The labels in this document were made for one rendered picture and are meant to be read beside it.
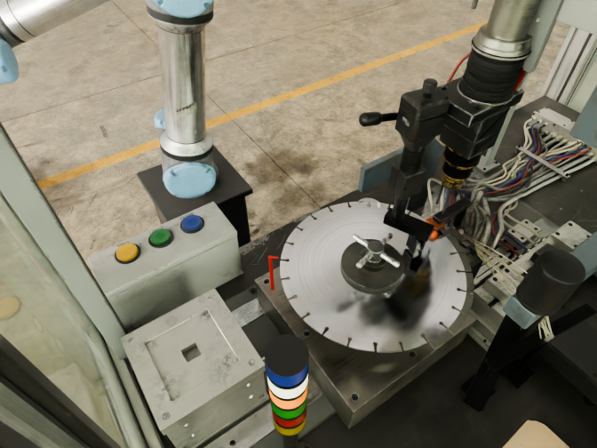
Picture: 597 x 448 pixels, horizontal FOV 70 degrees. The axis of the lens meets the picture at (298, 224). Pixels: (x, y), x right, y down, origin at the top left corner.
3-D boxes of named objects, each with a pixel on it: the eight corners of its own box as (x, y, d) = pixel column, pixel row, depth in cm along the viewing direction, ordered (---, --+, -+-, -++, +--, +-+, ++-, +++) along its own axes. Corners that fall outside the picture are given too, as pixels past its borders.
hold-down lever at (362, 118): (383, 149, 60) (386, 133, 58) (354, 128, 63) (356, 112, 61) (423, 131, 63) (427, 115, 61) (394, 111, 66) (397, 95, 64)
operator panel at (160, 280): (127, 334, 90) (103, 295, 79) (111, 298, 96) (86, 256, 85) (243, 273, 100) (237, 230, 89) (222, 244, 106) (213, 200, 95)
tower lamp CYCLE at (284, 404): (282, 418, 48) (282, 409, 46) (261, 385, 50) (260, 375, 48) (314, 396, 50) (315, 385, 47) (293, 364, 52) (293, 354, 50)
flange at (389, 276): (410, 254, 78) (413, 245, 76) (392, 300, 72) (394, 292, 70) (354, 234, 82) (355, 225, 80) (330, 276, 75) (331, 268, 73)
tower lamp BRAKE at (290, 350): (281, 396, 43) (280, 385, 41) (258, 362, 46) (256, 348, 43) (316, 372, 45) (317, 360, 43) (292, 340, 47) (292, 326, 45)
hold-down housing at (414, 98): (397, 205, 69) (424, 95, 54) (381, 187, 72) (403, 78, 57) (425, 196, 71) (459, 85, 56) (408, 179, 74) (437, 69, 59)
